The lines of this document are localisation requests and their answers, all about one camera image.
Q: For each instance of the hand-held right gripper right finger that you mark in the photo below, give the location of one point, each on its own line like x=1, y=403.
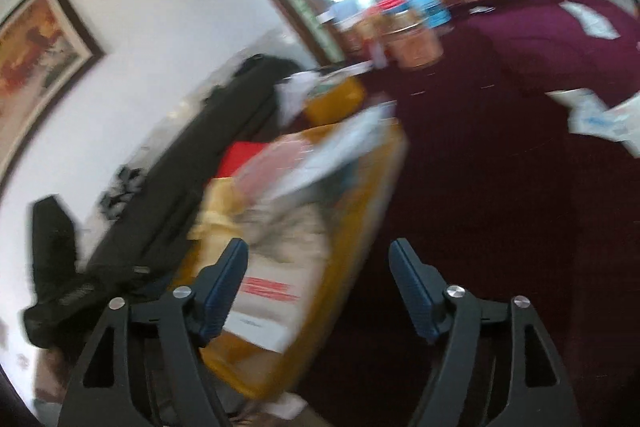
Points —
x=417, y=302

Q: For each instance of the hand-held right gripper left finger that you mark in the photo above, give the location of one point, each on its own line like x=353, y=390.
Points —
x=220, y=302

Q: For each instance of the white plastic bag red print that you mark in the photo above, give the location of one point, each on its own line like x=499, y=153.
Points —
x=280, y=287

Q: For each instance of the yellow storage box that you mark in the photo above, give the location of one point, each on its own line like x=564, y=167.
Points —
x=370, y=217

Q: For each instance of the black white patterned cloth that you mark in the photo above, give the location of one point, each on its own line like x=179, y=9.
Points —
x=122, y=192

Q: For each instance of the maroon bed cover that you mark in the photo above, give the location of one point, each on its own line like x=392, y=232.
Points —
x=500, y=217

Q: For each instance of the red packet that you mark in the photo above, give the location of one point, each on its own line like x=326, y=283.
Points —
x=242, y=159

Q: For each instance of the black fabric bag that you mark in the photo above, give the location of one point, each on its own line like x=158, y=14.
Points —
x=200, y=142

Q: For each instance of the clear plastic packet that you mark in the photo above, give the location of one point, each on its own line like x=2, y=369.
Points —
x=320, y=152

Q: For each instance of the white crumpled tissue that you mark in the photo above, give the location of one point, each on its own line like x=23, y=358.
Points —
x=295, y=97

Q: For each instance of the white packet blue print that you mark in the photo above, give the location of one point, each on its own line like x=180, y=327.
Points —
x=595, y=119

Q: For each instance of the clear jar of orange snacks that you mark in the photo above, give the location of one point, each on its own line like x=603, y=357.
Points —
x=415, y=39

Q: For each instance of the blue labelled bottle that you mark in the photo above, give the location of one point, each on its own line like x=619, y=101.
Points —
x=430, y=4

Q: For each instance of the white printed papers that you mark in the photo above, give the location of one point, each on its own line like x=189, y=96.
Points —
x=592, y=21

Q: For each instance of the framed wall picture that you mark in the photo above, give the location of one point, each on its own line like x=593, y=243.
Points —
x=35, y=72

